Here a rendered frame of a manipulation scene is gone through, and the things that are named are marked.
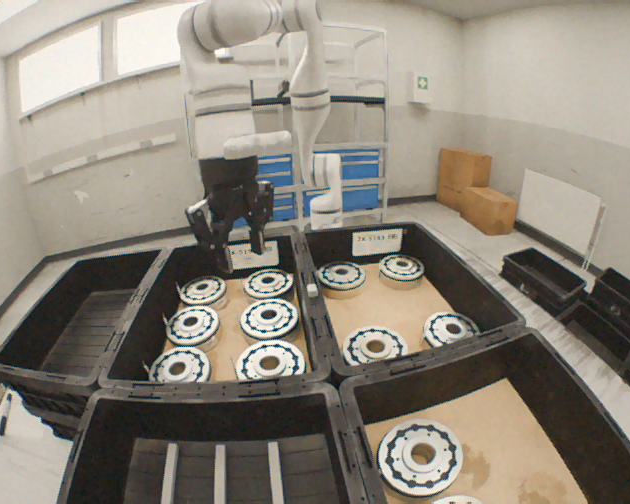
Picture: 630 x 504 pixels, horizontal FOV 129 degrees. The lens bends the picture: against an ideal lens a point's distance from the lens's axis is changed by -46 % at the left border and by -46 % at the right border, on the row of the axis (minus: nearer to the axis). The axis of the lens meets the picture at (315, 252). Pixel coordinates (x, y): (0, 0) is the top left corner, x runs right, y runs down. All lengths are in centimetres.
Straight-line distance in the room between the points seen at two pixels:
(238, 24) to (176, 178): 293
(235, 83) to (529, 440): 59
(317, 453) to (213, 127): 40
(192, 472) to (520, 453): 42
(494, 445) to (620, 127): 306
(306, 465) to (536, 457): 31
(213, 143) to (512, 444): 54
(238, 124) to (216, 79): 6
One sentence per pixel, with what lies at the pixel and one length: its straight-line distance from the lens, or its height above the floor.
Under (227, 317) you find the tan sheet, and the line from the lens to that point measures 56.
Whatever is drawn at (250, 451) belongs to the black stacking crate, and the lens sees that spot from 39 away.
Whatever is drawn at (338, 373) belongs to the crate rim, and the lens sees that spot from 32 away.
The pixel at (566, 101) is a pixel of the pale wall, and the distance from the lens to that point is 348.
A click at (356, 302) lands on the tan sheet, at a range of 57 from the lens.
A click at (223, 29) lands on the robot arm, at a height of 129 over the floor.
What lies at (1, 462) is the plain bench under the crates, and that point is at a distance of 87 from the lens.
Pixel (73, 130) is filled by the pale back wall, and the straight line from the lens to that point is 362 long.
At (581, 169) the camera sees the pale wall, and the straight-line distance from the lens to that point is 335.
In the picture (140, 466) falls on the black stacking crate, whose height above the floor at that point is 83.
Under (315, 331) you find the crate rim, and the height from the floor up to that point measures 92.
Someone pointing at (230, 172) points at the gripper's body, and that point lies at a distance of 33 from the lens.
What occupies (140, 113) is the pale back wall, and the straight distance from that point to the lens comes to 326.
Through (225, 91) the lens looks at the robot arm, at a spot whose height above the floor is 122.
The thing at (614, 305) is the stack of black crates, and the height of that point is 53.
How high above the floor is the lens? 118
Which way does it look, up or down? 28 degrees down
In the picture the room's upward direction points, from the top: 2 degrees counter-clockwise
